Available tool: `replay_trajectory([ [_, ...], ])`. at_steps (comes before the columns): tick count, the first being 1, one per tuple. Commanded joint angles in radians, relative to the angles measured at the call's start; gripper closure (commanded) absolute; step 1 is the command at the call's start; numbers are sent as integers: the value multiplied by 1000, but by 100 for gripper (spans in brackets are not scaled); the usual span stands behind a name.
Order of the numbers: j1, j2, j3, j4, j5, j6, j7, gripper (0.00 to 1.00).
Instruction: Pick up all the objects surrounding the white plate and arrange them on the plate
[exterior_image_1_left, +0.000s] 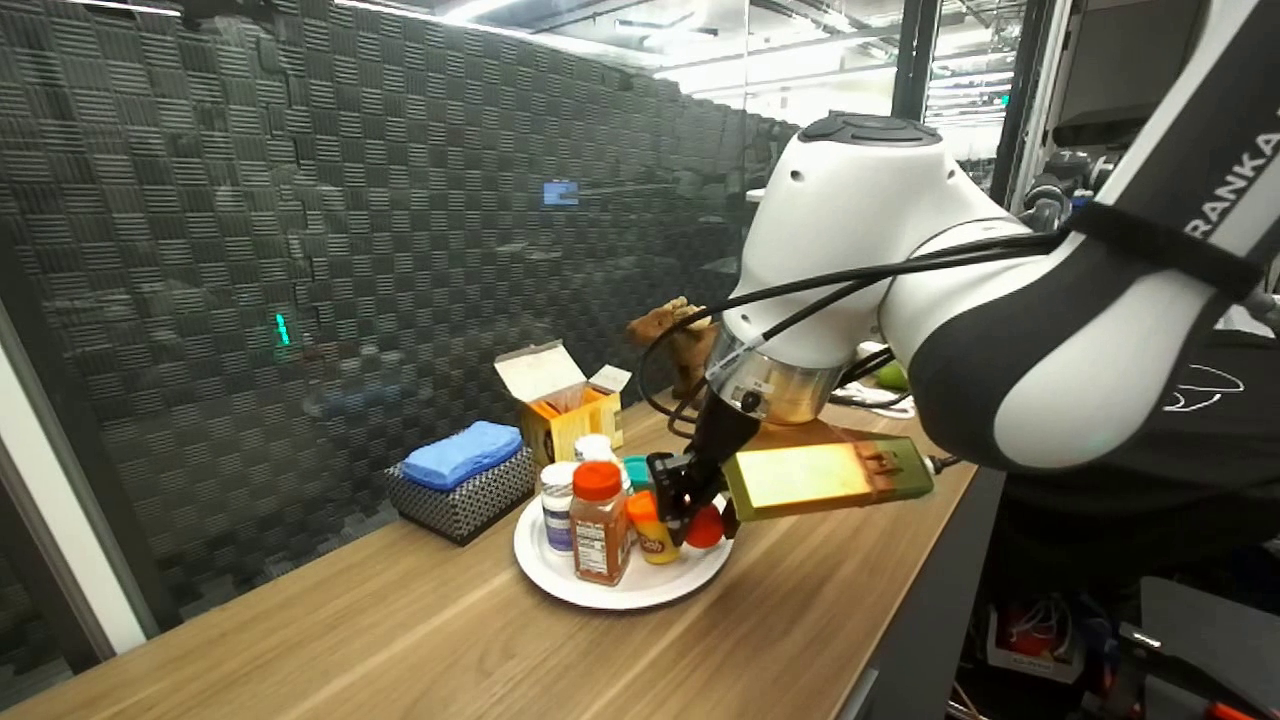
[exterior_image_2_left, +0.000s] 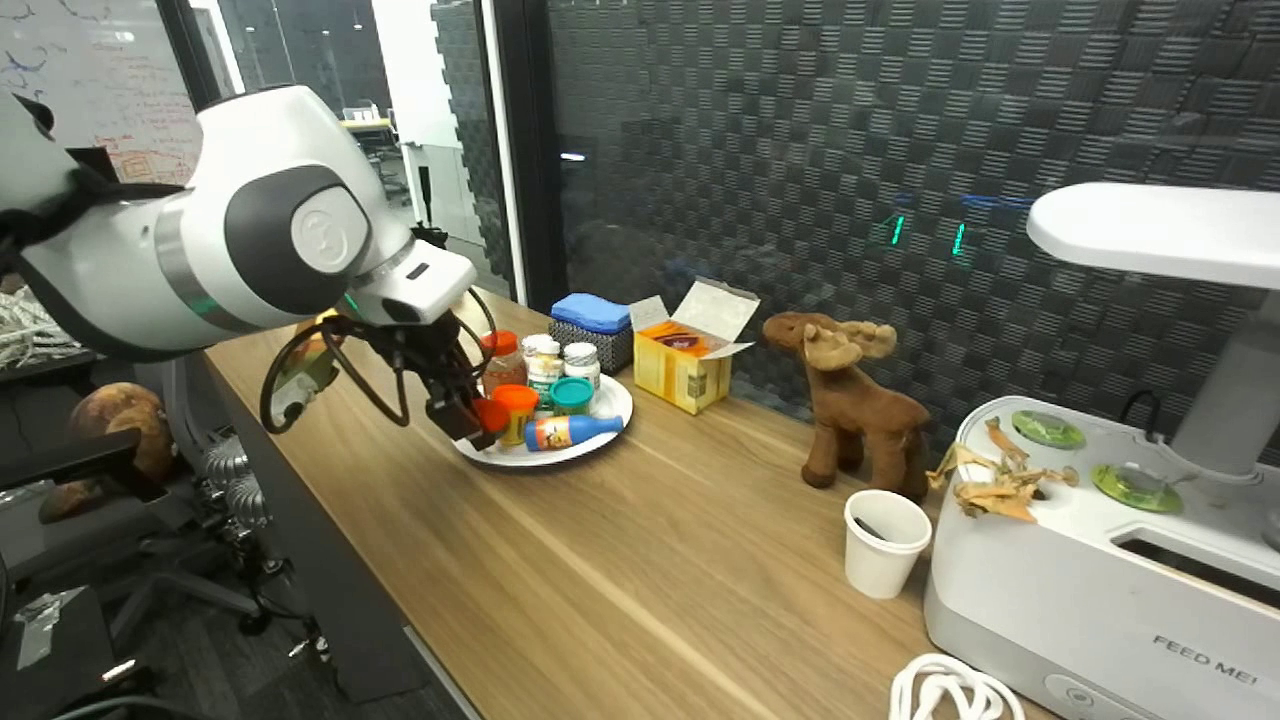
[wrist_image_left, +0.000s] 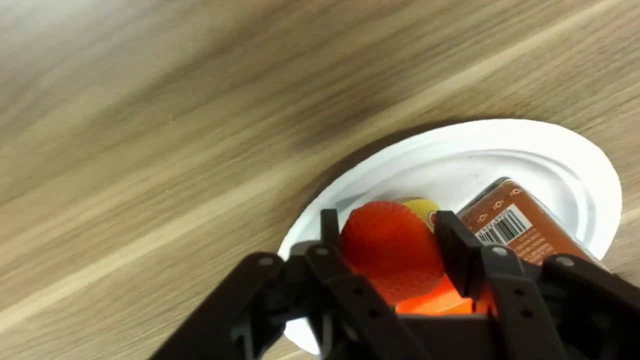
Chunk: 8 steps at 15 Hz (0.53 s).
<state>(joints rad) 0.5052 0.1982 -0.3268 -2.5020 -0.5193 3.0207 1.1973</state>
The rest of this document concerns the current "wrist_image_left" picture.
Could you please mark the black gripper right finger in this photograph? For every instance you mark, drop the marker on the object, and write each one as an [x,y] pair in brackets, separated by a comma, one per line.
[552,312]

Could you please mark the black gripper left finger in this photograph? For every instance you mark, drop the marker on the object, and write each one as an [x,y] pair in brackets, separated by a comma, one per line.
[280,312]

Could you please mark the white round plate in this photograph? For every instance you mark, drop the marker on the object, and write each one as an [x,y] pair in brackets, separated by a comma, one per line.
[467,166]

